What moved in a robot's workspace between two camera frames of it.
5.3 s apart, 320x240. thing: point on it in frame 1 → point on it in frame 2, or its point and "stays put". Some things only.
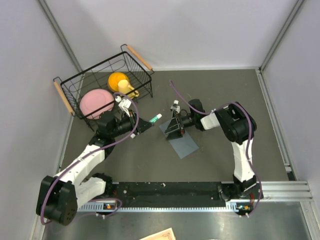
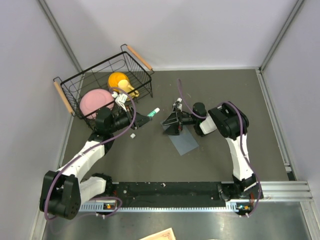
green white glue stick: x=158 y=116 → x=154 y=112
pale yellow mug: x=124 y=87 stays put
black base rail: x=167 y=194 stays put
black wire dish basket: x=114 y=84 stays put
